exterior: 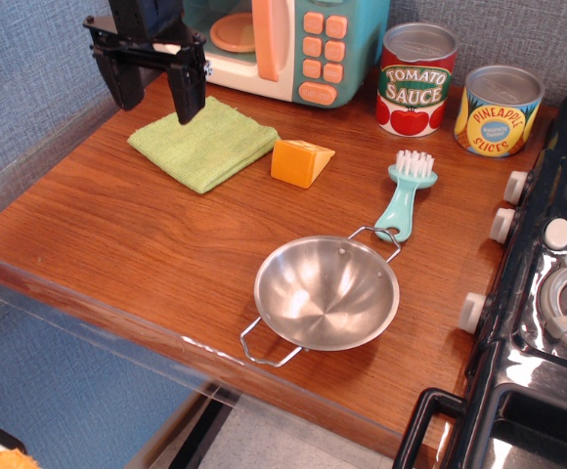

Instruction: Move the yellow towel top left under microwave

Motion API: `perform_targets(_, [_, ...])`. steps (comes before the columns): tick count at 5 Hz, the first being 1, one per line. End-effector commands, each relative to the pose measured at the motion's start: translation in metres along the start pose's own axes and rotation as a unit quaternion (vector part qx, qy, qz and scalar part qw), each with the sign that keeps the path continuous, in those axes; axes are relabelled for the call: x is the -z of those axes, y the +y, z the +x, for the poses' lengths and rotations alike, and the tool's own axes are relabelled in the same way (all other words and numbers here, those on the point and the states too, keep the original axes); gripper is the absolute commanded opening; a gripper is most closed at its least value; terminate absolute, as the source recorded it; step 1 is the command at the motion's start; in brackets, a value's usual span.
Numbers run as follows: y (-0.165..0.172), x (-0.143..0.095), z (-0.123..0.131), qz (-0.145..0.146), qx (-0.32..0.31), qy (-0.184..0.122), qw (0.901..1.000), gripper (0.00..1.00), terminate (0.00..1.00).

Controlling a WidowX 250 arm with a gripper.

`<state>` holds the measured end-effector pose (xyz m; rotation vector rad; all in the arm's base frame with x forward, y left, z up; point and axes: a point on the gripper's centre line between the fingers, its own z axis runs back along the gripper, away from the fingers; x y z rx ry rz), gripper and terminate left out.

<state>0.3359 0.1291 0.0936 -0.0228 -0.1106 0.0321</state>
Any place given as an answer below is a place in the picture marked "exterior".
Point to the tomato sauce toy can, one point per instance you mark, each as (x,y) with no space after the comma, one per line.
(416,71)

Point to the orange toy cheese wedge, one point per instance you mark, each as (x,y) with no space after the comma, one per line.
(298,162)

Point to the small steel wok pan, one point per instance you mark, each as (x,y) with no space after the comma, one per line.
(327,293)

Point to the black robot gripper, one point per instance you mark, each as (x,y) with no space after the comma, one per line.
(150,34)

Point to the teal toy microwave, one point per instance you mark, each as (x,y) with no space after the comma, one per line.
(313,53)

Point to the pineapple slices toy can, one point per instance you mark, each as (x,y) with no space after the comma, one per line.
(498,108)

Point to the green towel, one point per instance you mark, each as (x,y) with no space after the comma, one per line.
(214,146)

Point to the teal toy dish brush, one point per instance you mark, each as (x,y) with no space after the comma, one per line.
(412,171)

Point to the black toy stove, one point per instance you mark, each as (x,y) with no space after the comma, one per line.
(514,411)

